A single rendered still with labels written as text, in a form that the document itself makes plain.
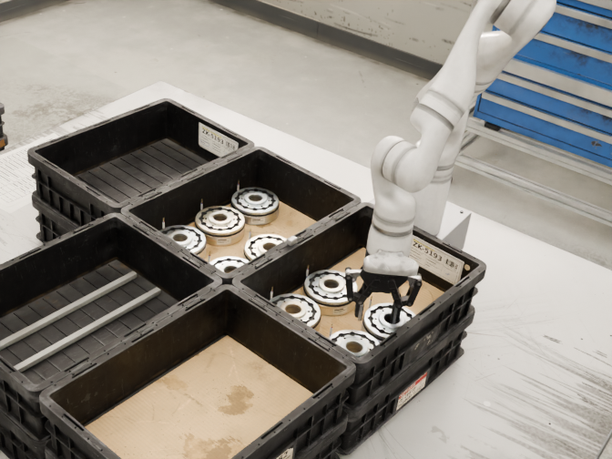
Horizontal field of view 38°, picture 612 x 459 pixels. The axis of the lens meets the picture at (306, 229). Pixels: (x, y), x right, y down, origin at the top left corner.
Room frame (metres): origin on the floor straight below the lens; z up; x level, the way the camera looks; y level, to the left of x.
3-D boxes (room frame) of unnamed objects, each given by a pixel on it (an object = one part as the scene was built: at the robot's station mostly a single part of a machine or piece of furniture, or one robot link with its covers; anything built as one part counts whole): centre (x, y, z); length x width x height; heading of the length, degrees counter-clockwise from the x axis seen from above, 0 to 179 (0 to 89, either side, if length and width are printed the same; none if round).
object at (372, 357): (1.31, -0.11, 0.92); 0.40 x 0.30 x 0.02; 143
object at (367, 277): (1.26, -0.14, 0.98); 0.08 x 0.08 x 0.09
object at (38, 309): (1.17, 0.37, 0.87); 0.40 x 0.30 x 0.11; 143
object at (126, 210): (1.49, 0.13, 0.92); 0.40 x 0.30 x 0.02; 143
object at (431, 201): (1.68, -0.25, 0.89); 0.09 x 0.09 x 0.17; 67
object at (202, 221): (1.53, 0.18, 0.86); 0.10 x 0.10 x 0.01
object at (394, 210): (1.27, -0.14, 1.15); 0.09 x 0.07 x 0.15; 46
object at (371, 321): (1.27, -0.17, 0.86); 0.10 x 0.10 x 0.01
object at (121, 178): (1.67, 0.37, 0.87); 0.40 x 0.30 x 0.11; 143
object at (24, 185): (1.89, 0.70, 0.70); 0.33 x 0.23 x 0.01; 149
